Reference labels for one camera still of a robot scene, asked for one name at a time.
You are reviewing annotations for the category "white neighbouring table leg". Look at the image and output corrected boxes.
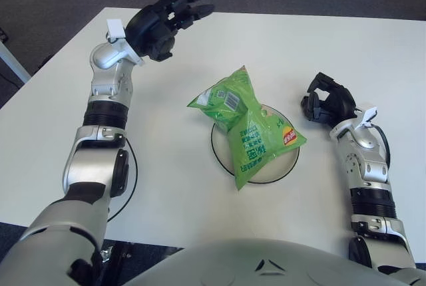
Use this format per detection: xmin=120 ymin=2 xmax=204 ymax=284
xmin=0 ymin=39 xmax=31 ymax=84

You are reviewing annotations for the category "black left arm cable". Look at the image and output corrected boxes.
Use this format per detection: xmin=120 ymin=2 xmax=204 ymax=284
xmin=106 ymin=32 xmax=139 ymax=224

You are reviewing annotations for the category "white plate with black rim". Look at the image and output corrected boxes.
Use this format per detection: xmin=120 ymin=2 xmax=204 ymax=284
xmin=210 ymin=102 xmax=300 ymax=186

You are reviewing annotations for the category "silver robot torso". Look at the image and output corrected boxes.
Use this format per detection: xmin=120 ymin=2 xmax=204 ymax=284
xmin=126 ymin=237 xmax=426 ymax=286

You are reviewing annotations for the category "green snack bag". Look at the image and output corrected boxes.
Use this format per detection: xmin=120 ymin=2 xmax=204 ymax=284
xmin=186 ymin=65 xmax=308 ymax=192

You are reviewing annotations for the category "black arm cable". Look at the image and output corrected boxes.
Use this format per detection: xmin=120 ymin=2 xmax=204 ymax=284
xmin=106 ymin=32 xmax=139 ymax=224
xmin=371 ymin=125 xmax=391 ymax=177

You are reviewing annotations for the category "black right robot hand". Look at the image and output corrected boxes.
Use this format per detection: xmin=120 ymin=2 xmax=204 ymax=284
xmin=301 ymin=72 xmax=357 ymax=124

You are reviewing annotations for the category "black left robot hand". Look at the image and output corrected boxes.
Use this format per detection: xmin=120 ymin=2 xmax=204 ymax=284
xmin=124 ymin=0 xmax=215 ymax=63

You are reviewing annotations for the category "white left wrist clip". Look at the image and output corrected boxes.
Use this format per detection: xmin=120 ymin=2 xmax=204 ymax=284
xmin=106 ymin=19 xmax=127 ymax=41

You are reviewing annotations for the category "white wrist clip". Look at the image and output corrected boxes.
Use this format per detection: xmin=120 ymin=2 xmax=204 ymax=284
xmin=106 ymin=19 xmax=127 ymax=41
xmin=355 ymin=106 xmax=379 ymax=130

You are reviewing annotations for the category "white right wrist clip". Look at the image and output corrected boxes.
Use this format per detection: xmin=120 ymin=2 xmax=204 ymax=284
xmin=355 ymin=106 xmax=379 ymax=130

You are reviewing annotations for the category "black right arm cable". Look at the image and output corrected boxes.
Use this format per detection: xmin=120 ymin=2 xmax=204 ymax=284
xmin=371 ymin=125 xmax=391 ymax=177

